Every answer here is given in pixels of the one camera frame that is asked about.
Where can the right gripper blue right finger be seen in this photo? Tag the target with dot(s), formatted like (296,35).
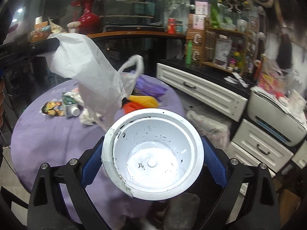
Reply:
(214,164)

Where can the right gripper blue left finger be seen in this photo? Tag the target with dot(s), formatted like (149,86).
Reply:
(90,163)

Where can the white purple yogurt cup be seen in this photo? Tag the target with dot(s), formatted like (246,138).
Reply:
(152,154)

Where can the white plastic bag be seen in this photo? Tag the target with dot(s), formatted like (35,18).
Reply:
(101,87)

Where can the purple tissue pack wrapper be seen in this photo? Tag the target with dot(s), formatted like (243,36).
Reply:
(149,86)

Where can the dark glass display counter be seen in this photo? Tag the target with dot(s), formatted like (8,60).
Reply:
(31,79)

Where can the white drawer cabinet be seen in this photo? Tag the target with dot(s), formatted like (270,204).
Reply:
(251,144)

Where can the crumpled white tissue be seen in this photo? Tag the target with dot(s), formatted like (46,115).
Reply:
(85,117)

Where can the purple floral tablecloth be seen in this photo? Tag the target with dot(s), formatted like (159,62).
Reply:
(38,138)

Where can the green white milk carton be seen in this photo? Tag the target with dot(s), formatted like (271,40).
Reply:
(72,103)

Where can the brown snack wrapper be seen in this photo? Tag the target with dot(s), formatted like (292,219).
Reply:
(53,108)

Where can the orange foam fruit net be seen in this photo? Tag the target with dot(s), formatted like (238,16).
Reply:
(132,106)

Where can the red vase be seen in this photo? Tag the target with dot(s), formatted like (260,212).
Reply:
(90,22)

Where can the white printer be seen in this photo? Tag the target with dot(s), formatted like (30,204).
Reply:
(272,114)

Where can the yellow foam fruit net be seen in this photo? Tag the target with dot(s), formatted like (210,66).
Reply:
(145,101)

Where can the wooden shelf rack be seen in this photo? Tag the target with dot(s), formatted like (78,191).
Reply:
(231,51)

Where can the green bottle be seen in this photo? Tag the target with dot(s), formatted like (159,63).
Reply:
(188,52)

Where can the brown coffee box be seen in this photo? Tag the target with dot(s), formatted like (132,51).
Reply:
(198,39)

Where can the red tin can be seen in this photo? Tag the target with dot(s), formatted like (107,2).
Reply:
(171,26)

